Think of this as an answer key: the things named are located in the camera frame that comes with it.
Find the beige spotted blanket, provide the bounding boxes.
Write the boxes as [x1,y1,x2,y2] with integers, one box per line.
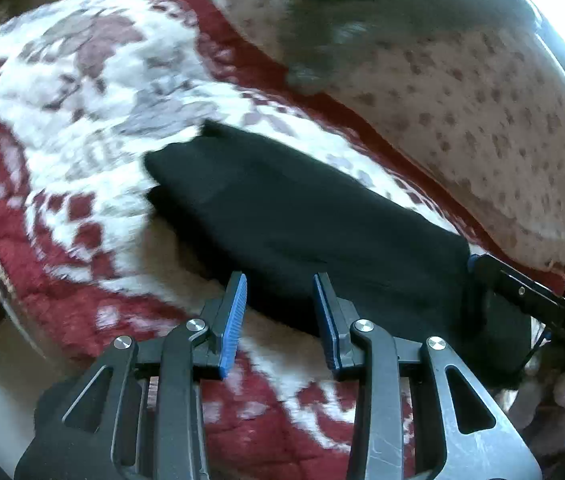
[177,0,565,273]

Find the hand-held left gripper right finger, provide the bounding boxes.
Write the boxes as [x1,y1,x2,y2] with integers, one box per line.
[313,271,543,480]

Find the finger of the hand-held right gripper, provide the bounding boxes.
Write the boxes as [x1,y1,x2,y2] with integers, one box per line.
[467,252,565,330]

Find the black pants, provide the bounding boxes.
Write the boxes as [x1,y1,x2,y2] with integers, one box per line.
[143,119,534,391]

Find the grey green knitted cloth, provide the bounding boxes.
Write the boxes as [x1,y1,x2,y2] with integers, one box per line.
[285,0,543,98]

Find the red white floral blanket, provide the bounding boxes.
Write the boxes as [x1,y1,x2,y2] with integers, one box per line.
[0,0,565,480]

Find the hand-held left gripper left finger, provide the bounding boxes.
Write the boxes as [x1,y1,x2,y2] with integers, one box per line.
[15,271,249,480]

